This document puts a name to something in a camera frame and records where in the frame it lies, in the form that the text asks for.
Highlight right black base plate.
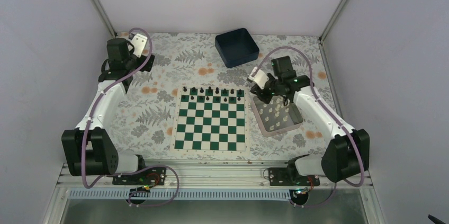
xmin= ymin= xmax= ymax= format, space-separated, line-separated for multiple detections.
xmin=267 ymin=167 xmax=320 ymax=186

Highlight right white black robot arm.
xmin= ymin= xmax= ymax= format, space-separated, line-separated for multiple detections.
xmin=248 ymin=56 xmax=370 ymax=186

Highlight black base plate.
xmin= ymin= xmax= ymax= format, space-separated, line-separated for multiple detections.
xmin=267 ymin=167 xmax=320 ymax=186
xmin=112 ymin=167 xmax=166 ymax=186

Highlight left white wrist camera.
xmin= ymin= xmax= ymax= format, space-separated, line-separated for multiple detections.
xmin=128 ymin=33 xmax=148 ymax=58

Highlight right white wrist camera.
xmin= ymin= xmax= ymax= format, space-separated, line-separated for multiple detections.
xmin=247 ymin=67 xmax=269 ymax=90

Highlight dark blue square bin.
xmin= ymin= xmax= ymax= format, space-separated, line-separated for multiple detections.
xmin=215 ymin=28 xmax=260 ymax=68

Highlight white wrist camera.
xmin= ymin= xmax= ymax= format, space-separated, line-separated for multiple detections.
xmin=247 ymin=67 xmax=269 ymax=90
xmin=128 ymin=33 xmax=148 ymax=58

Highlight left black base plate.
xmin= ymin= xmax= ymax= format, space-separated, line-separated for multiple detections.
xmin=112 ymin=167 xmax=166 ymax=186

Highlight metal tray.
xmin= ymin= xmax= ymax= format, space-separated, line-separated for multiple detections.
xmin=251 ymin=96 xmax=304 ymax=137

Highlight floral patterned table mat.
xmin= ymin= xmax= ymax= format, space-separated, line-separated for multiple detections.
xmin=109 ymin=33 xmax=335 ymax=160

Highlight green white chess board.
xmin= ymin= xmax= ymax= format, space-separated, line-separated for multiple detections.
xmin=170 ymin=85 xmax=250 ymax=156

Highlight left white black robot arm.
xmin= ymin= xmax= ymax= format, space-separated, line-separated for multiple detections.
xmin=61 ymin=34 xmax=155 ymax=184

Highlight aluminium rail frame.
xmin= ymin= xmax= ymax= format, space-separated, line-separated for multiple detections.
xmin=43 ymin=160 xmax=384 ymax=223

